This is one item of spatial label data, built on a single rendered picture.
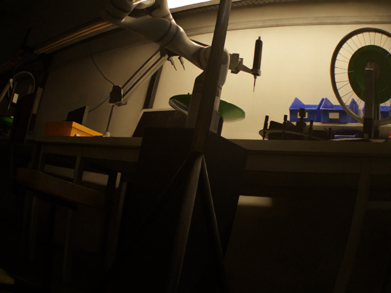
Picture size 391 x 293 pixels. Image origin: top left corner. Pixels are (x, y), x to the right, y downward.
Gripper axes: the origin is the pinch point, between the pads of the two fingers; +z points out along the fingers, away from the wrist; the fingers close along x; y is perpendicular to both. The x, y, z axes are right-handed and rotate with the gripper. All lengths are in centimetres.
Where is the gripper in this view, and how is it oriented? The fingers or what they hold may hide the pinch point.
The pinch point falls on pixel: (180, 70)
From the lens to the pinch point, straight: 180.7
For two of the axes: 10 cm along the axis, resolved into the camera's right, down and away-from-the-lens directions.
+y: 4.7, -6.4, 6.1
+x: -8.2, -0.5, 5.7
